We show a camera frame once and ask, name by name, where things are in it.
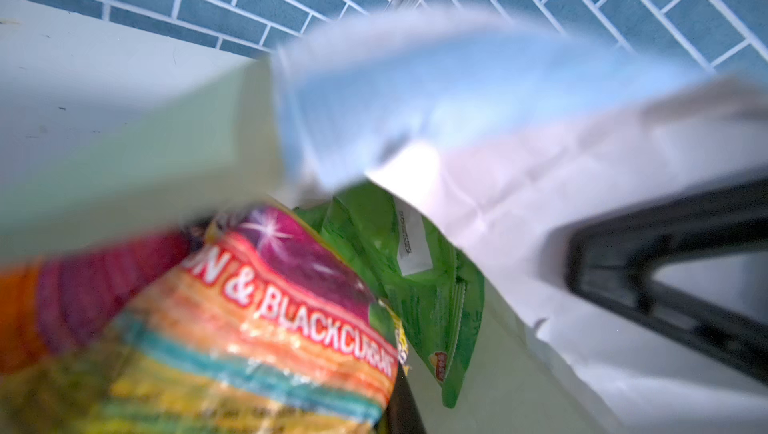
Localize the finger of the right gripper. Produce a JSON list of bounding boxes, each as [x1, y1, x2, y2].
[[565, 179, 767, 383]]

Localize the floral paper gift bag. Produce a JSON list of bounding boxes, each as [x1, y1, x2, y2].
[[1, 0, 767, 433]]

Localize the green snack packet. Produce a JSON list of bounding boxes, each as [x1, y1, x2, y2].
[[296, 183, 485, 408]]

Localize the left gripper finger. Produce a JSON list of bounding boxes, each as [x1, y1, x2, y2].
[[374, 367, 426, 434]]

